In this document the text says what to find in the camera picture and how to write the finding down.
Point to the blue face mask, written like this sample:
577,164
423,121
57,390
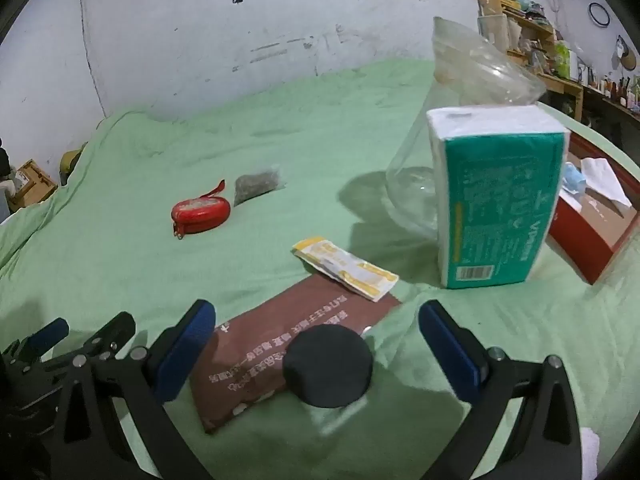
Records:
574,176

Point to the small bag of dried herbs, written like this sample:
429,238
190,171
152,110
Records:
257,182

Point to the straw hat on wall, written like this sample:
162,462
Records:
626,57

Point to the clear plastic bag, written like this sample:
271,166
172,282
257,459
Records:
465,125

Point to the green bed sheet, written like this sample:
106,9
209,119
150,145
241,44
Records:
300,130

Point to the wooden shelf with clutter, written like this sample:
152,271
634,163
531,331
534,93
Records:
540,35

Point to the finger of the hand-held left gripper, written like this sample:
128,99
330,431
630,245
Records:
47,334
116,329

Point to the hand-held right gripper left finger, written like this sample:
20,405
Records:
181,352

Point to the yellow white sachet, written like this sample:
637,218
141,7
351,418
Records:
345,267

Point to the red cardboard box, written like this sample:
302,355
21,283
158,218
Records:
595,220

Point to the brown printed packet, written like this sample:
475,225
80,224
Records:
280,355

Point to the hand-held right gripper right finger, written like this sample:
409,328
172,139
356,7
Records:
450,355

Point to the green white tissue pack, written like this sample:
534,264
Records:
495,195

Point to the white crumpled tissue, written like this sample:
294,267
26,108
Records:
605,180

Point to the brown cardboard box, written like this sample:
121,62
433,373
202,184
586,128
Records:
31,186

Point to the yellow green bag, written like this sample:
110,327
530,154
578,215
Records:
71,161

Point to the black round lid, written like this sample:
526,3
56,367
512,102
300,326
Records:
327,366

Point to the white cloth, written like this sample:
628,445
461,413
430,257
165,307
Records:
590,452

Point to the red round zip pouch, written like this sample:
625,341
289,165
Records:
200,212

